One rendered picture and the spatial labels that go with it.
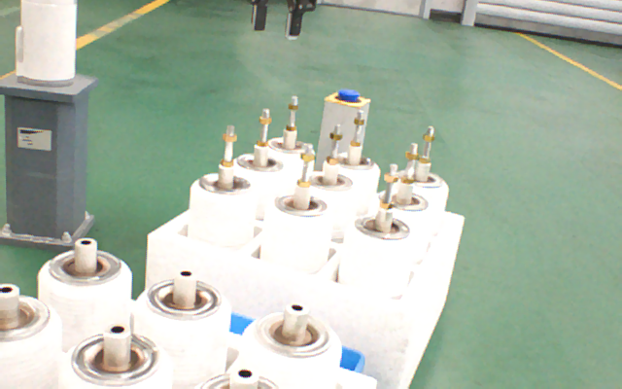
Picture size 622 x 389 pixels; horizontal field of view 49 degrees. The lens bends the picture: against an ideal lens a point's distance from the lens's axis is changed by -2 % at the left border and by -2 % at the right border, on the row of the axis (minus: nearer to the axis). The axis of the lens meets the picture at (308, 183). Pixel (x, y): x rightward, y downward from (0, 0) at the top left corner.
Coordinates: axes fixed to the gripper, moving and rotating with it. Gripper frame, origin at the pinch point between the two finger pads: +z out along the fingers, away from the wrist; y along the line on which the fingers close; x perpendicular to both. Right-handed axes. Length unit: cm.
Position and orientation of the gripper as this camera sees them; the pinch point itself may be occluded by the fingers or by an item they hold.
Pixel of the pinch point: (275, 25)
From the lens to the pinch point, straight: 106.5
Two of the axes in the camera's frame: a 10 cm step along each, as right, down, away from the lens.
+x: 6.6, -1.8, 7.3
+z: -1.3, 9.3, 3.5
